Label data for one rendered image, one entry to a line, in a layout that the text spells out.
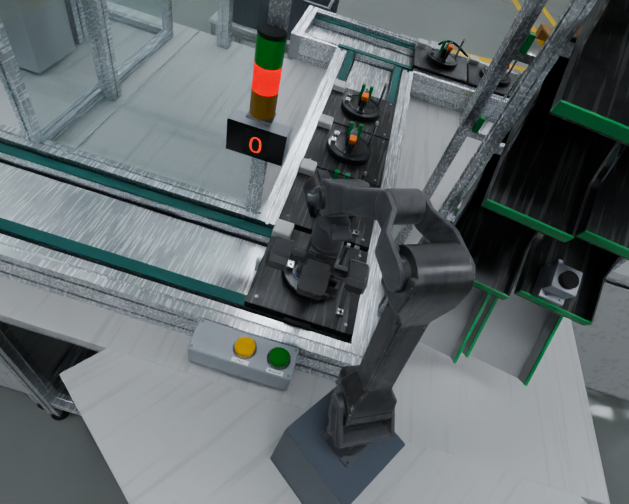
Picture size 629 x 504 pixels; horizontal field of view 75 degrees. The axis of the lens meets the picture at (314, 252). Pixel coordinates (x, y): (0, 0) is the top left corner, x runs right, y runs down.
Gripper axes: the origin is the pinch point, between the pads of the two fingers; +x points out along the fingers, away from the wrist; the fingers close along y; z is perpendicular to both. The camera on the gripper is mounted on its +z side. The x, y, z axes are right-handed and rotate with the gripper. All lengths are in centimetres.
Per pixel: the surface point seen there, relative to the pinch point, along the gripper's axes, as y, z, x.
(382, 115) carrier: 8, -86, 10
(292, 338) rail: -0.3, 6.2, 12.7
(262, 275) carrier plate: -10.7, -5.8, 11.5
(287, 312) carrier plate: -2.9, 1.3, 11.7
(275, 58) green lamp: -17.4, -19.3, -30.0
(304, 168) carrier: -10.5, -43.2, 9.1
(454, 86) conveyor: 35, -127, 11
